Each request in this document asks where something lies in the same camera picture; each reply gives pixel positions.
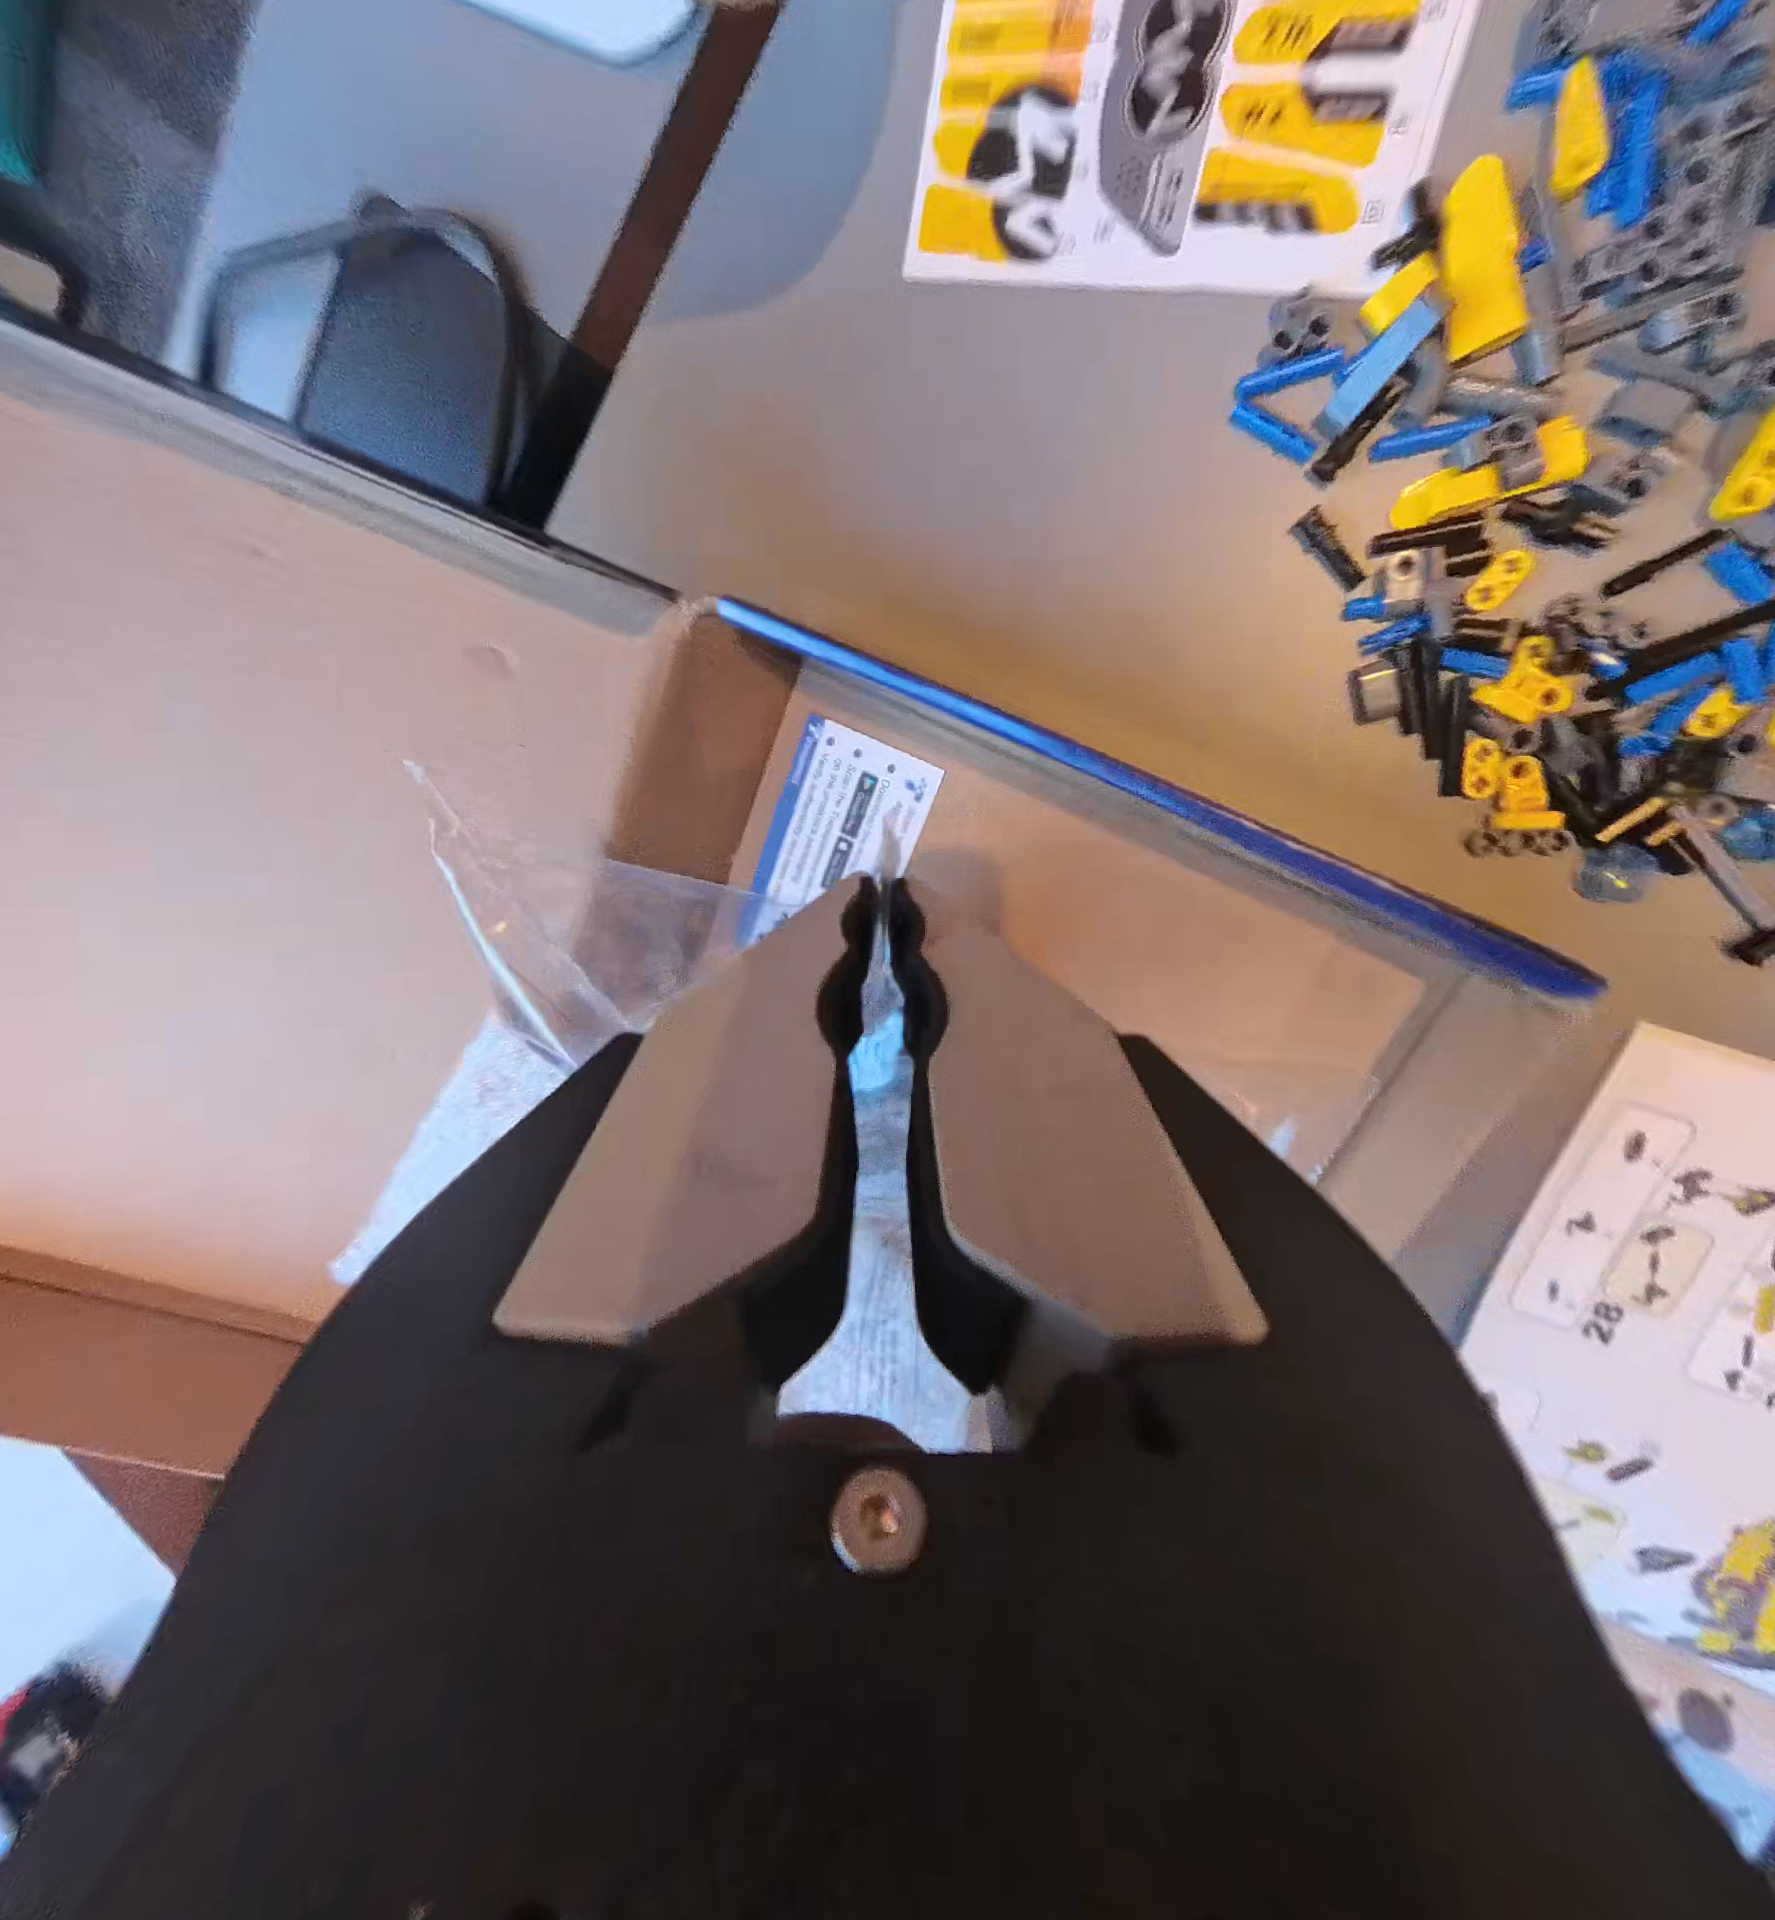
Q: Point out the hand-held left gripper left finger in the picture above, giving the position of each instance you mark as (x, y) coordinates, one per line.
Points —
(694, 1184)

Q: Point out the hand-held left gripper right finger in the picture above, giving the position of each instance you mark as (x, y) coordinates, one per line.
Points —
(1081, 1184)

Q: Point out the clear plastic parts bag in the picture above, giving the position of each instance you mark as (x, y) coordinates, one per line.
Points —
(649, 930)

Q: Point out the dark blue cardboard kit box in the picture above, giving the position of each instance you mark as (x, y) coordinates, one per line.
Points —
(228, 750)

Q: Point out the pile of small building pieces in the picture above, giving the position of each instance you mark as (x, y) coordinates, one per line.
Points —
(1578, 600)

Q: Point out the grey desk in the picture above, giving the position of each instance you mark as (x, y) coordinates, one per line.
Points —
(978, 481)

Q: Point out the white instruction booklet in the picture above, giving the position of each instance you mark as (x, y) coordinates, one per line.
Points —
(1653, 1273)

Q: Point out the yellow grey sticker sheet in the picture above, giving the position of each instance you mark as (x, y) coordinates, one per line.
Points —
(1276, 150)

